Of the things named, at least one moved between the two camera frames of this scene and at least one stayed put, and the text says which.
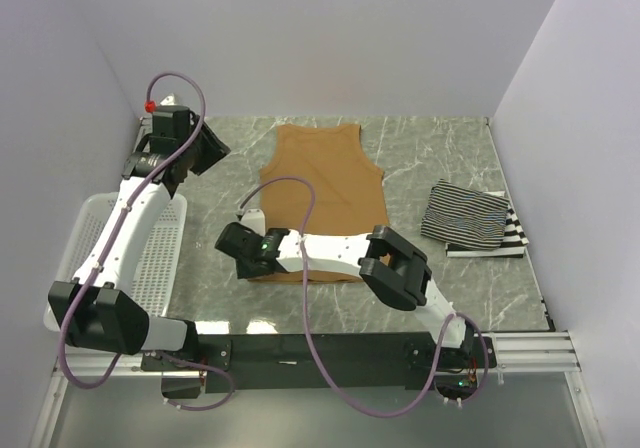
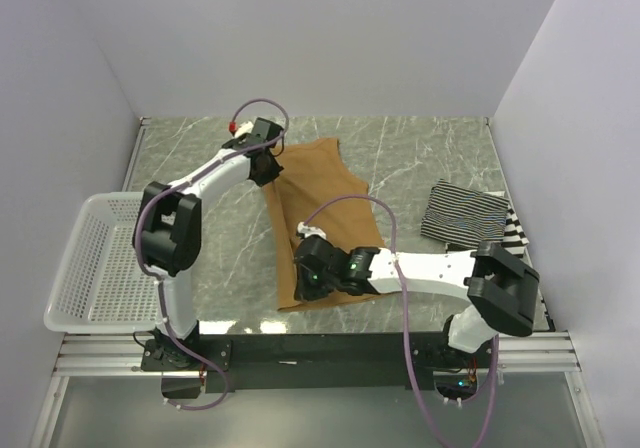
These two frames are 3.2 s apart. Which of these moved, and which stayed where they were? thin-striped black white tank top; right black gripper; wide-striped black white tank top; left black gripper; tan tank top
Moved: tan tank top; left black gripper; right black gripper
Stayed: wide-striped black white tank top; thin-striped black white tank top
